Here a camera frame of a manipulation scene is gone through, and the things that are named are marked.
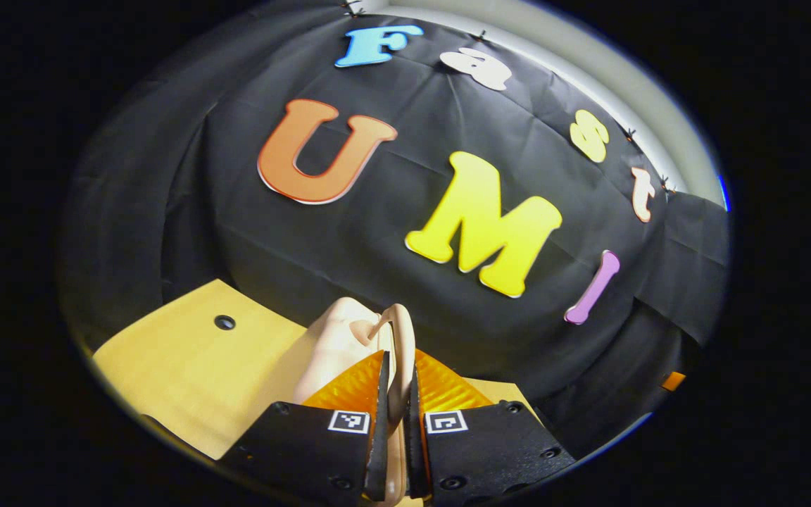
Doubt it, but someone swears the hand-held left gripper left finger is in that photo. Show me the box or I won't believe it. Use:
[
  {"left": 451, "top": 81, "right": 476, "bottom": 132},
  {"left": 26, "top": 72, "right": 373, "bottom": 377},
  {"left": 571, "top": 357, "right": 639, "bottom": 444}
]
[{"left": 221, "top": 350, "right": 392, "bottom": 506}]

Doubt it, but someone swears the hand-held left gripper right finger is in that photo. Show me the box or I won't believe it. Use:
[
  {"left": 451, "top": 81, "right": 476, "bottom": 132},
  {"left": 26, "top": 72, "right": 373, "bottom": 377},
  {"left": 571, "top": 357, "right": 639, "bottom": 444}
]
[{"left": 405, "top": 349, "right": 577, "bottom": 504}]

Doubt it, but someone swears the beige suitcase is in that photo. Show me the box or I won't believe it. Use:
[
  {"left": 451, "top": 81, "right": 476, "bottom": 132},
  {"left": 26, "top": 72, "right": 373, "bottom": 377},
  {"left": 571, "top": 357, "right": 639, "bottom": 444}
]
[{"left": 293, "top": 297, "right": 417, "bottom": 507}]

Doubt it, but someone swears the black backdrop cloth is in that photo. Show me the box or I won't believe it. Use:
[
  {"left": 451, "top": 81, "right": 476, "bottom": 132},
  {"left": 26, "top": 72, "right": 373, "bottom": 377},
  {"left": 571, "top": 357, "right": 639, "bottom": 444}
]
[{"left": 57, "top": 0, "right": 730, "bottom": 458}]

